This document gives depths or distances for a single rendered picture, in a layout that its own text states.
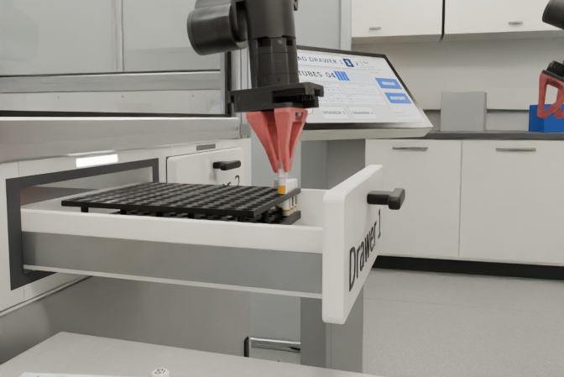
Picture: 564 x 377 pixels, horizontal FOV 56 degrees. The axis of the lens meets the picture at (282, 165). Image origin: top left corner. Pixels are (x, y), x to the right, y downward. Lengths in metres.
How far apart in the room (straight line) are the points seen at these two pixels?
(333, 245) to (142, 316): 0.44
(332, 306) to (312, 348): 1.24
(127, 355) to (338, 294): 0.23
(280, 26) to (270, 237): 0.26
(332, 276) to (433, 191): 3.02
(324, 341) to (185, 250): 1.17
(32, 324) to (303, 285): 0.31
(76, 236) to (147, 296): 0.28
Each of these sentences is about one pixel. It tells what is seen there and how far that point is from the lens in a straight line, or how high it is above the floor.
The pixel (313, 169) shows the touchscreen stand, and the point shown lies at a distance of 1.55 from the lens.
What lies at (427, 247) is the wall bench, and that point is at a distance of 3.52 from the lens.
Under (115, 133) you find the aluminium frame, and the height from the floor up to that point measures 0.97.
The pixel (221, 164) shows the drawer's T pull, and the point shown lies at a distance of 0.92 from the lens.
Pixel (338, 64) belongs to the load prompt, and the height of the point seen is 1.15.
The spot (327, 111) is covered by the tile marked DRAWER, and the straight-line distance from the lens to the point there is 1.41.
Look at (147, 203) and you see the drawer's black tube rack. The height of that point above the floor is 0.90.
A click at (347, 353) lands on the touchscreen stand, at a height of 0.28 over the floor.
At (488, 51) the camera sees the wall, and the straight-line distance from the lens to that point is 4.19.
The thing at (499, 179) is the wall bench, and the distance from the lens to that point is 3.48.
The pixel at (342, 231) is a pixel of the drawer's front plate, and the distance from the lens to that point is 0.44.
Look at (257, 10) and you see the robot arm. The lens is 0.63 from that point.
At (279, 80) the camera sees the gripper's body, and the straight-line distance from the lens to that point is 0.61.
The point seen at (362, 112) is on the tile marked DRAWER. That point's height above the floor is 1.01.
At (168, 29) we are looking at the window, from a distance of 0.90.
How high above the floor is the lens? 0.99
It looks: 5 degrees down
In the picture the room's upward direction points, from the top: straight up
